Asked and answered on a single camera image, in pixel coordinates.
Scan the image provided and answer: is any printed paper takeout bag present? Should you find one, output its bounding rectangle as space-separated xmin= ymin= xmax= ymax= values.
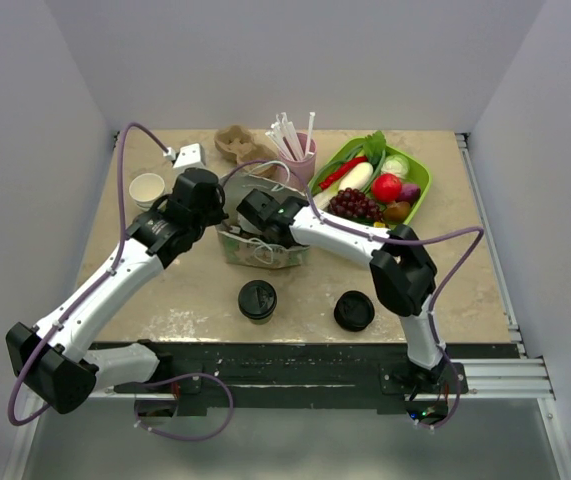
xmin=216 ymin=160 xmax=310 ymax=270

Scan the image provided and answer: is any black plastic cup lid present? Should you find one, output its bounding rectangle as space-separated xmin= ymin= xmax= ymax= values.
xmin=237 ymin=280 xmax=277 ymax=314

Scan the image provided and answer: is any green paper coffee cup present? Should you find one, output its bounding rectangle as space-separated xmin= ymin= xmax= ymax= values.
xmin=243 ymin=312 xmax=273 ymax=325

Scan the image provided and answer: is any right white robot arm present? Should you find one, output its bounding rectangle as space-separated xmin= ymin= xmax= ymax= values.
xmin=236 ymin=189 xmax=446 ymax=393

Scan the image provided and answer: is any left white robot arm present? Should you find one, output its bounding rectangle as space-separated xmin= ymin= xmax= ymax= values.
xmin=6 ymin=168 xmax=227 ymax=414

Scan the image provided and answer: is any stack of paper cups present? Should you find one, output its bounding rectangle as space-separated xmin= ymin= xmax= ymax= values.
xmin=129 ymin=173 xmax=166 ymax=209

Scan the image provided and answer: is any pink straw holder cup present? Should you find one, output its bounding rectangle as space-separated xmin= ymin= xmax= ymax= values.
xmin=273 ymin=133 xmax=317 ymax=191

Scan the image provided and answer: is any stack of pulp carriers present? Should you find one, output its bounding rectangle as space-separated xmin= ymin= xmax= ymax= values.
xmin=214 ymin=125 xmax=277 ymax=165

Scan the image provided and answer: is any purple grape bunch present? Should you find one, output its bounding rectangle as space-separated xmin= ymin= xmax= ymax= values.
xmin=327 ymin=188 xmax=383 ymax=223

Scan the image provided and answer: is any white radish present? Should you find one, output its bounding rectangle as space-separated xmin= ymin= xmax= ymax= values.
xmin=339 ymin=161 xmax=374 ymax=191

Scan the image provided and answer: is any red chili pepper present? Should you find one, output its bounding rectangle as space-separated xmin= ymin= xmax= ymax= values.
xmin=319 ymin=155 xmax=368 ymax=190

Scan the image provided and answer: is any red tomato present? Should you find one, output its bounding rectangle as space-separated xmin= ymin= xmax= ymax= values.
xmin=371 ymin=174 xmax=402 ymax=204

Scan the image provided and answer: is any stack of black lids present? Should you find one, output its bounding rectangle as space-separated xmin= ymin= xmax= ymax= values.
xmin=333 ymin=290 xmax=375 ymax=332

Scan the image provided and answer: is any green leafy vegetable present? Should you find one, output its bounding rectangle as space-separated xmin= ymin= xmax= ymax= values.
xmin=362 ymin=131 xmax=387 ymax=167

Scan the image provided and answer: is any green cabbage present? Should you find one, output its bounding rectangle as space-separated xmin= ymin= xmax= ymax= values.
xmin=380 ymin=155 xmax=410 ymax=181

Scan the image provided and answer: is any green plastic tray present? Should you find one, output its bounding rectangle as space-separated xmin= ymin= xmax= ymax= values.
xmin=308 ymin=131 xmax=431 ymax=227

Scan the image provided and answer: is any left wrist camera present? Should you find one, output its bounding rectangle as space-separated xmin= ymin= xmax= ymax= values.
xmin=163 ymin=143 xmax=206 ymax=173

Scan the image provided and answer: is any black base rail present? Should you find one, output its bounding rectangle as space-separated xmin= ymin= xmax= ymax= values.
xmin=84 ymin=339 xmax=556 ymax=416

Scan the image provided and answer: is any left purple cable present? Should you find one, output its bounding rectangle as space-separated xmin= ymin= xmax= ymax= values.
xmin=6 ymin=121 xmax=171 ymax=427

